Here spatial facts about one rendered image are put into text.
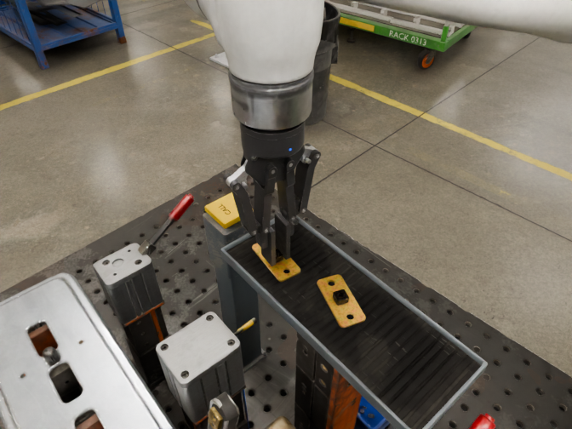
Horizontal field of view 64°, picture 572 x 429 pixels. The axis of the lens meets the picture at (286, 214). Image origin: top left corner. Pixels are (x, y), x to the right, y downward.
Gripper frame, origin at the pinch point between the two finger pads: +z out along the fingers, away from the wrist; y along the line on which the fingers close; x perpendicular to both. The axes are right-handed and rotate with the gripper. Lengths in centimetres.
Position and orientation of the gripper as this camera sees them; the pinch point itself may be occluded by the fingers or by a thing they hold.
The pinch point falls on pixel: (275, 240)
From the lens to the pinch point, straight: 66.3
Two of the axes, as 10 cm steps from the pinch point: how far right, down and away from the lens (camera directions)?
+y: -8.4, 3.7, -4.0
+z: 0.0, 7.4, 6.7
